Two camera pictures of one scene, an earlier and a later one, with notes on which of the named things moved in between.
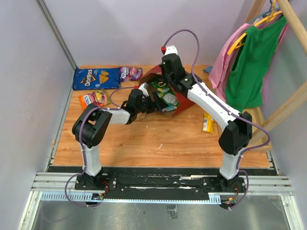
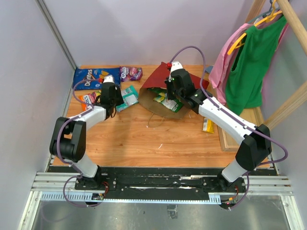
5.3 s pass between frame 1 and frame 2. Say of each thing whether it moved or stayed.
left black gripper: moved
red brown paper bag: moved
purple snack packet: stayed
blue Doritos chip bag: stayed
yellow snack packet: stayed
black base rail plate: stayed
